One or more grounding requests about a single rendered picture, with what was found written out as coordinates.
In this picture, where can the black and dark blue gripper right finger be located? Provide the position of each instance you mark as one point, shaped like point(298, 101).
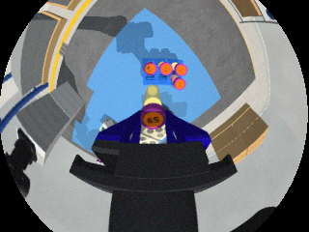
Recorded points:
point(184, 131)

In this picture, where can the centrifuge tube with yellow liquid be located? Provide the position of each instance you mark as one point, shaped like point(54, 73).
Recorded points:
point(179, 69)

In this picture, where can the blue flat mat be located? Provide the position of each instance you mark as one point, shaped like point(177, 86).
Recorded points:
point(118, 78)

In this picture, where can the pink tube with purple cap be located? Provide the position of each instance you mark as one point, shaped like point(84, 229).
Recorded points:
point(150, 68)

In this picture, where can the blue tube rack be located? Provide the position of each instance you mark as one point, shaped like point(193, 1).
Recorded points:
point(158, 77)

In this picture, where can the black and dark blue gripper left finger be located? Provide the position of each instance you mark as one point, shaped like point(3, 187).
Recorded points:
point(122, 131)

